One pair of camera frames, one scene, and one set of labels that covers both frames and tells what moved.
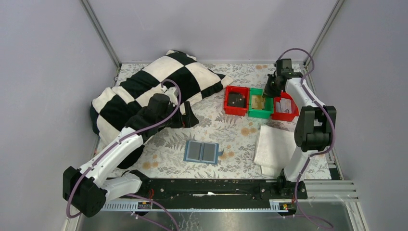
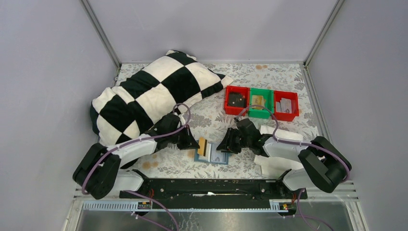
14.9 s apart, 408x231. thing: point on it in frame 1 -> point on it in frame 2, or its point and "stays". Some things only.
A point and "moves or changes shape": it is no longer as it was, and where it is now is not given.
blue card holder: x=202 y=152 moves or changes shape
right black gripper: x=267 y=92 -> x=227 y=144
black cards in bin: x=236 y=99 stays
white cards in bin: x=284 y=106 stays
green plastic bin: x=265 y=112 stays
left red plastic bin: x=236 y=100 stays
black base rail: x=217 y=191 stays
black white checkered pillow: x=178 y=77 stays
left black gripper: x=187 y=120 -> x=189 y=140
